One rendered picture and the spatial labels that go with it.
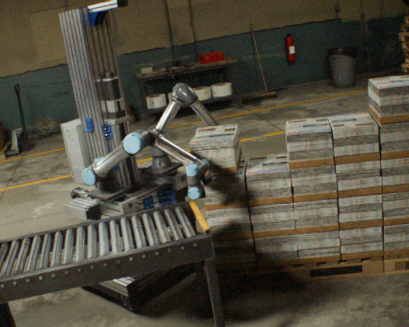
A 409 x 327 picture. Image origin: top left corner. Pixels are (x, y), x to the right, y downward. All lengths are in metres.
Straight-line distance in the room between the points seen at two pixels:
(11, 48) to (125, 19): 2.16
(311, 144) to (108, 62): 1.48
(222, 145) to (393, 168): 1.10
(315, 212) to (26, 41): 7.34
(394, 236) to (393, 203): 0.25
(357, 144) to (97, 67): 1.77
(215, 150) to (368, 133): 0.97
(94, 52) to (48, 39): 6.20
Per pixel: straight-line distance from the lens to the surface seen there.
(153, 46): 9.68
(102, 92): 3.51
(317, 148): 3.20
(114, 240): 2.70
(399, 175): 3.34
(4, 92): 9.84
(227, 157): 3.22
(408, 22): 9.77
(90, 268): 2.54
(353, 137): 3.21
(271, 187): 3.28
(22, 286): 2.61
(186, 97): 3.63
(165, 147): 3.06
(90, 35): 3.47
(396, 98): 3.20
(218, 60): 9.32
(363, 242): 3.48
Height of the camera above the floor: 1.89
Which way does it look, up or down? 17 degrees down
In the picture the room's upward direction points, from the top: 9 degrees counter-clockwise
